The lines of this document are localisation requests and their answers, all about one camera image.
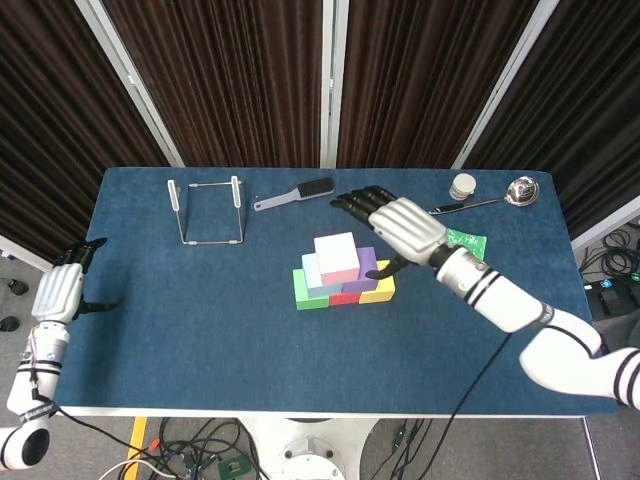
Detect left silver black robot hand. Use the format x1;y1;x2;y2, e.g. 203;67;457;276
30;237;121;323

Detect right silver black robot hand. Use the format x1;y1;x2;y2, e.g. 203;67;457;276
328;184;448;280

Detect purple cube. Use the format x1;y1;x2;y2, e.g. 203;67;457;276
341;246;379;295

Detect yellow cube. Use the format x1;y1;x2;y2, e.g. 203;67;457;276
359;259;397;304

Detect white pink cube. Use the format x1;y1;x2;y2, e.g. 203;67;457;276
313;231;361;287

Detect light blue cube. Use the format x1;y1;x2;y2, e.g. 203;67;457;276
301;253;344;300

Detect green cube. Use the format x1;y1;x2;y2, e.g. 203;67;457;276
292;268;331;311

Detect green foil packet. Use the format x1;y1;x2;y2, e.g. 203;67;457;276
446;228;488;261

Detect small white jar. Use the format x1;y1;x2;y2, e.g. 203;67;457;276
449;173;477;201

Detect blue felt table cover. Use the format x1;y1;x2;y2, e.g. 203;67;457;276
42;166;617;416

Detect grey brush black bristles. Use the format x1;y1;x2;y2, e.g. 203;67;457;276
252;176;336;213

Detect dark brown pleated curtain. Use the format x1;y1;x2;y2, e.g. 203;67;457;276
464;0;640;241
102;0;324;169
337;0;539;170
0;0;171;274

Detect yellow floor tape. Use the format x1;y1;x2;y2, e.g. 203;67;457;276
127;417;149;461

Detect black power strip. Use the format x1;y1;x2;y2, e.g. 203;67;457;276
582;279;629;317

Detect dark grey trouser leg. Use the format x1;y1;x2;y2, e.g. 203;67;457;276
597;307;640;354

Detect green circuit board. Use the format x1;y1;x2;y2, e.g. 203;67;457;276
217;455;251;480

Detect white partition frame post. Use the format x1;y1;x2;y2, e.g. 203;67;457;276
571;194;640;254
74;0;185;168
319;0;350;169
449;0;560;170
0;234;76;286

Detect steel ladle black handle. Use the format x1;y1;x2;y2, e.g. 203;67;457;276
427;175;541;217

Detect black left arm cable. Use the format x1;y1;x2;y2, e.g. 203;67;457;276
27;379;151;459

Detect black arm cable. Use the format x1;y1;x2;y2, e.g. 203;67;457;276
27;379;151;459
432;332;514;480

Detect metal wire stand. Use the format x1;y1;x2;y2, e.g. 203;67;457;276
166;175;247;247

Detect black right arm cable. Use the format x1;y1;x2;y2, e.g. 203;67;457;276
432;332;514;480

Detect white floor cable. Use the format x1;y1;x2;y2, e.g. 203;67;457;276
99;458;176;480

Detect black floor cable bundle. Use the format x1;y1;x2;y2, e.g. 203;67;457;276
369;417;436;480
144;417;261;480
579;224;640;284

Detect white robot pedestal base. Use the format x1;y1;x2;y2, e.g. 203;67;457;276
239;417;376;480

